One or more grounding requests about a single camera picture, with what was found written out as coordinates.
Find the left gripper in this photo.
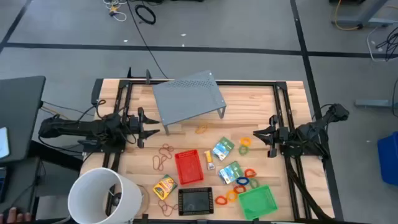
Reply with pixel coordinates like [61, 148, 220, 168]
[129, 107, 161, 149]

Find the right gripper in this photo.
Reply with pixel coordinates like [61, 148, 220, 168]
[253, 114, 290, 158]

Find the red plastic basket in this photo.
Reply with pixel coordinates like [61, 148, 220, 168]
[174, 149, 205, 186]

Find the small yellow crayon pack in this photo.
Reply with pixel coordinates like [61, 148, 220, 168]
[203, 149, 216, 171]

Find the yellow crayon box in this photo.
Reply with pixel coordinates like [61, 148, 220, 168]
[152, 174, 178, 200]

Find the green plastic basket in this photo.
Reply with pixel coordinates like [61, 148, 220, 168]
[238, 184, 279, 221]

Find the black plastic basket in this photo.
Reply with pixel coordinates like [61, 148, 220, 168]
[177, 187, 215, 217]

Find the black desk foot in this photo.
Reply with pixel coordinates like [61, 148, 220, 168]
[28, 139, 84, 172]

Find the black side desk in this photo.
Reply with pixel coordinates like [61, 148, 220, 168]
[0, 75, 47, 164]

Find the grey desk leg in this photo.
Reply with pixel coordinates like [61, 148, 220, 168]
[330, 0, 398, 29]

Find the grey perforated metal riser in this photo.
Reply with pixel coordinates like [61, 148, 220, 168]
[151, 70, 227, 136]

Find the round lamp base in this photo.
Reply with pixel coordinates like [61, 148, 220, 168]
[136, 184, 151, 216]

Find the blue plastic bin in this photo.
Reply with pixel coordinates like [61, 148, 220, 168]
[377, 131, 398, 187]

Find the white sheet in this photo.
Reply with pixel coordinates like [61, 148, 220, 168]
[0, 126, 10, 159]

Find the person's hand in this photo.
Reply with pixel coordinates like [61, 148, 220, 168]
[0, 207, 32, 223]

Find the black metal table frame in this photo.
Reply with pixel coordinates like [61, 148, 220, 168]
[91, 67, 313, 222]

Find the black sleeved cable bundle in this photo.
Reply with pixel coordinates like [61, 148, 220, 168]
[285, 156, 336, 222]

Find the long black cable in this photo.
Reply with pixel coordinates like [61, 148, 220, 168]
[126, 0, 169, 80]

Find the black coiled cable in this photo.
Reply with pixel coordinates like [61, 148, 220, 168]
[134, 4, 157, 26]

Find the white cable bundle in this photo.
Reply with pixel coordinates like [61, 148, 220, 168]
[102, 0, 128, 22]

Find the yellow cable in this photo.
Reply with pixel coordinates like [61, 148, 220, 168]
[333, 0, 363, 32]

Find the black cable tangle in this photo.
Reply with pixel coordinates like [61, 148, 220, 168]
[374, 26, 398, 62]

